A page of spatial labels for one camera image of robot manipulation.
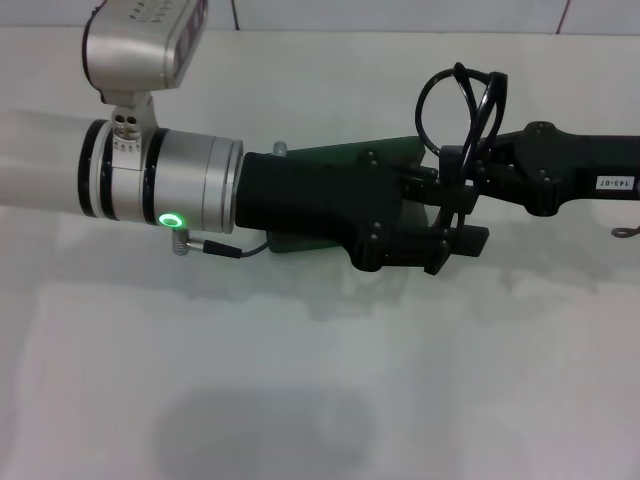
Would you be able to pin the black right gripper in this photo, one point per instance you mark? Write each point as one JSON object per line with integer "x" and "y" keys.
{"x": 565, "y": 167}

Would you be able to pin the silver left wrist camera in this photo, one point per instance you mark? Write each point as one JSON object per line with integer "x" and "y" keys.
{"x": 130, "y": 47}

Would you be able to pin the silver cylindrical connector plug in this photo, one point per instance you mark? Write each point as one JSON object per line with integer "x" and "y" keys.
{"x": 279, "y": 148}

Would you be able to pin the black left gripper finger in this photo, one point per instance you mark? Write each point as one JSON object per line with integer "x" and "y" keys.
{"x": 472, "y": 242}

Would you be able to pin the green glasses case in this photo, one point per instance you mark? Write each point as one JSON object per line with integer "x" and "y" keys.
{"x": 330, "y": 150}

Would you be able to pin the black thin-framed glasses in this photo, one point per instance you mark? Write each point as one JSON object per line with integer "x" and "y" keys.
{"x": 487, "y": 100}

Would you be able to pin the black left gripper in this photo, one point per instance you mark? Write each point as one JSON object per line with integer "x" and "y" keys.
{"x": 310, "y": 195}

